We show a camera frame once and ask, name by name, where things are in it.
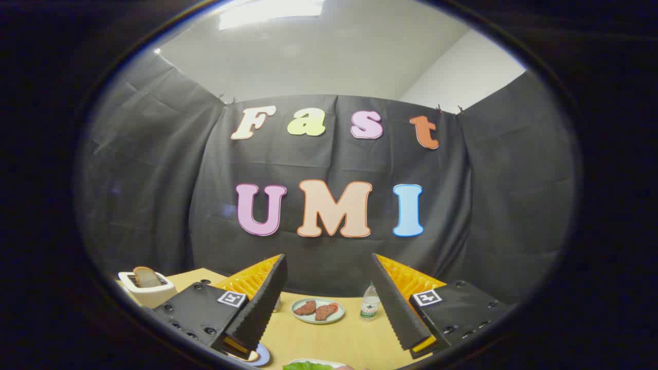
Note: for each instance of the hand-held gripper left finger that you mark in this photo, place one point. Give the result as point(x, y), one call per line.
point(264, 303)

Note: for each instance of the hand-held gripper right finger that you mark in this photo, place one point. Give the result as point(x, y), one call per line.
point(396, 303)

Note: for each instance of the green lettuce leaf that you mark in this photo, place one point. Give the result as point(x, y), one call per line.
point(307, 366)

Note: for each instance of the brown crust bread slice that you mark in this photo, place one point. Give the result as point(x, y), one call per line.
point(147, 277)

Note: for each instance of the clear plastic water bottle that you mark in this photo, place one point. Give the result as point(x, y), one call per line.
point(369, 306)

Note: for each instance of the brown meat patty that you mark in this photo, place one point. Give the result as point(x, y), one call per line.
point(305, 308)
point(326, 311)

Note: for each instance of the blue plate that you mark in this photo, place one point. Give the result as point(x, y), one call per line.
point(262, 355)

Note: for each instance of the pale green plate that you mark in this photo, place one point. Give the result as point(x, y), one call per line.
point(318, 308)

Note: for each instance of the white plate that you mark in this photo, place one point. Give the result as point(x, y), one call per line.
point(336, 364)

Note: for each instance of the cream white toaster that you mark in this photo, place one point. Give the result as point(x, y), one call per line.
point(149, 295)

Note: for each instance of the black backdrop cloth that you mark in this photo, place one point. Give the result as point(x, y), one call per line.
point(334, 164)

